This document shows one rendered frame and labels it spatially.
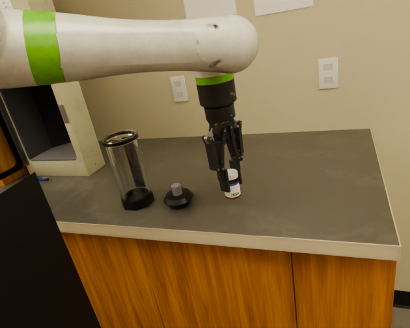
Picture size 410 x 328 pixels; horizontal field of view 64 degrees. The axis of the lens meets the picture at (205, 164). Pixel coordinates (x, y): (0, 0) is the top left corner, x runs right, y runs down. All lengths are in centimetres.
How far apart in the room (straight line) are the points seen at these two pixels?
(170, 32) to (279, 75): 85
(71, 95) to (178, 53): 80
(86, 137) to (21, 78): 81
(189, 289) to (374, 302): 51
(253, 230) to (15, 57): 61
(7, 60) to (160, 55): 23
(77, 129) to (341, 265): 101
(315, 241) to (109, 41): 59
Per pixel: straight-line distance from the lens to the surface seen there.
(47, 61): 59
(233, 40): 64
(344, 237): 82
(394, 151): 151
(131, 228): 97
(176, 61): 62
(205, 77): 78
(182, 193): 99
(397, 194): 160
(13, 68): 60
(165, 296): 115
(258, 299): 102
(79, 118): 137
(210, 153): 83
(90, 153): 141
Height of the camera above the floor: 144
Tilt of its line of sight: 24 degrees down
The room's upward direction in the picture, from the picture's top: 11 degrees counter-clockwise
